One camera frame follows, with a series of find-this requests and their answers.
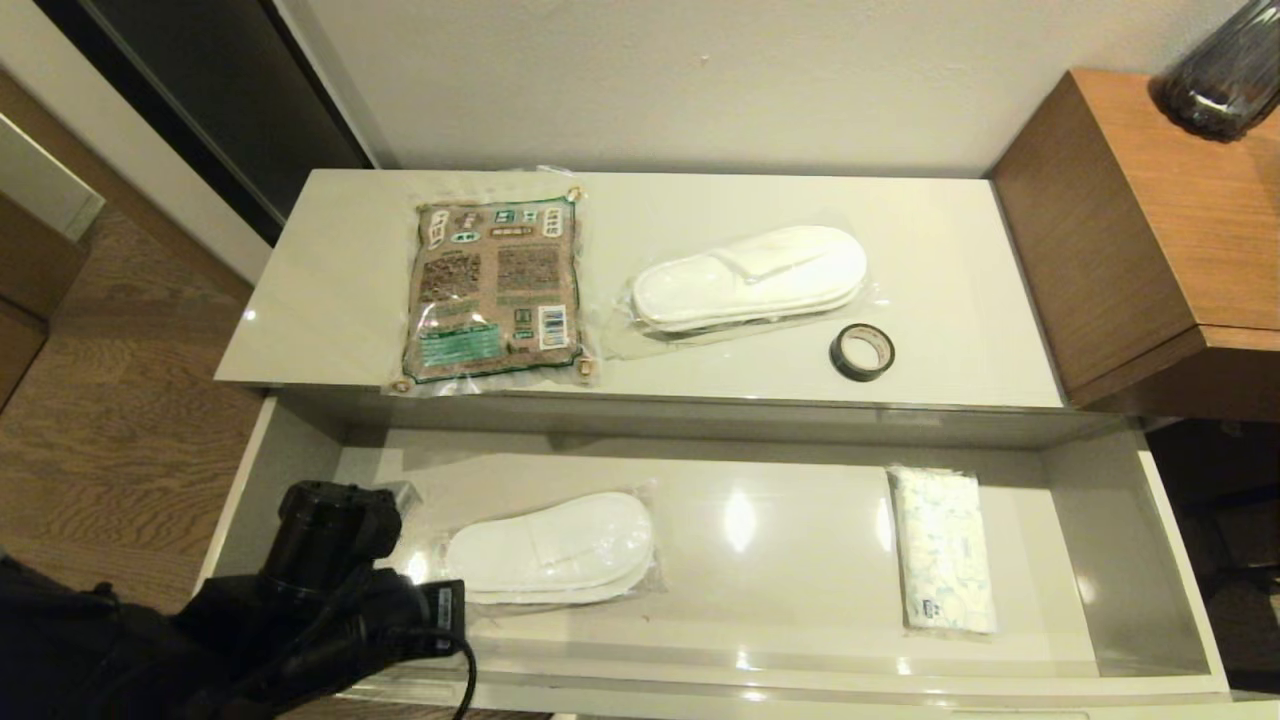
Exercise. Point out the brown and white furniture piece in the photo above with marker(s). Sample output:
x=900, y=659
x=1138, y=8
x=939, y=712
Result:
x=30, y=260

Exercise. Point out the brown grain package green print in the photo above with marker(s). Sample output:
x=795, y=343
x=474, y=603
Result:
x=495, y=290

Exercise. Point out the dark door panel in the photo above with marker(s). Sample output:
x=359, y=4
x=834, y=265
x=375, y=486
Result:
x=230, y=90

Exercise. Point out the glossy white drawer cabinet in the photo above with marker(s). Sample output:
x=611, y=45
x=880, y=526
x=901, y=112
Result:
x=700, y=200

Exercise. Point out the dark glass vase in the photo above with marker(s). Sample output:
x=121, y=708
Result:
x=1220, y=80

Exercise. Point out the white slippers in clear bag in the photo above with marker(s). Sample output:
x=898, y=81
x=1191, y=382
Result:
x=750, y=275
x=560, y=545

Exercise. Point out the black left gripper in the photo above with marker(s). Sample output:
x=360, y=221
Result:
x=320, y=620

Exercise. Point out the black tape roll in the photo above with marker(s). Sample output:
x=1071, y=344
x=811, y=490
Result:
x=838, y=355

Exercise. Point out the white door frame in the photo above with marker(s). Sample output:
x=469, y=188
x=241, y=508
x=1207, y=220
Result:
x=150, y=170

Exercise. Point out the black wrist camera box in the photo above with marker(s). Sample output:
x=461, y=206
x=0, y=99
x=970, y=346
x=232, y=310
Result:
x=447, y=610

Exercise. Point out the white patterned tissue pack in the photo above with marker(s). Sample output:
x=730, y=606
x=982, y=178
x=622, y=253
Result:
x=940, y=550

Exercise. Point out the brown wooden side cabinet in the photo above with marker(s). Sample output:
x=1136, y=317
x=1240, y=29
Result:
x=1150, y=230

